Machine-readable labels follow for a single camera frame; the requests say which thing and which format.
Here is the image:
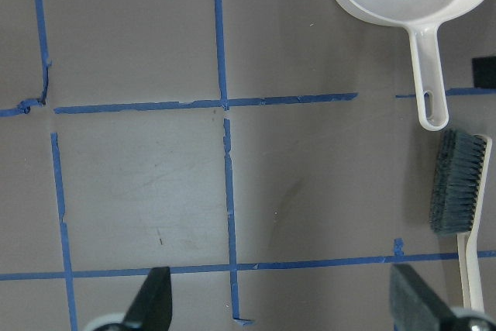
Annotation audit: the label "beige hand brush black bristles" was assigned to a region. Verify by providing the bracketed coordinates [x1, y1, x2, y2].
[429, 129, 493, 312]

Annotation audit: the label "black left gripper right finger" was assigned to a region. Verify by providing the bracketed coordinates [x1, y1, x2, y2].
[389, 264, 465, 331]

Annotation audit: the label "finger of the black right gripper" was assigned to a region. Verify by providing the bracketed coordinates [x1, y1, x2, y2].
[472, 57, 496, 88]

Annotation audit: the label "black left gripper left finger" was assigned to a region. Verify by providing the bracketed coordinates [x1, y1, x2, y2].
[122, 267, 172, 331]

